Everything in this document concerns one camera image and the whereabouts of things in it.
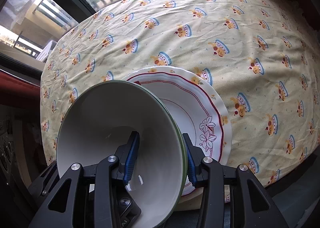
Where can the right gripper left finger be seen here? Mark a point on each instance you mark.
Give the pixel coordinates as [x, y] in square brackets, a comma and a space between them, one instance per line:
[66, 203]

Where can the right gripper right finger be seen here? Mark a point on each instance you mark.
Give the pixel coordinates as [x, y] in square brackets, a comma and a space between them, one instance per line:
[251, 205]

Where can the green patterned bowl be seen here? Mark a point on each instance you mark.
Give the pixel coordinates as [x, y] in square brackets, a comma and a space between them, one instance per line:
[102, 118]

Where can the red trimmed white plate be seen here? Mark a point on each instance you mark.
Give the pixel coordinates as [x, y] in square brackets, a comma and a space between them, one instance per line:
[192, 107]

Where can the beaded rim floral plate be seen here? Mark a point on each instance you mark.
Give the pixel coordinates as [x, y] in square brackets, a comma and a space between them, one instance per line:
[220, 107]

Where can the yellow patterned tablecloth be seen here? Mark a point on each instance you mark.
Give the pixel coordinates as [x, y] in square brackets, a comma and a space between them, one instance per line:
[258, 55]

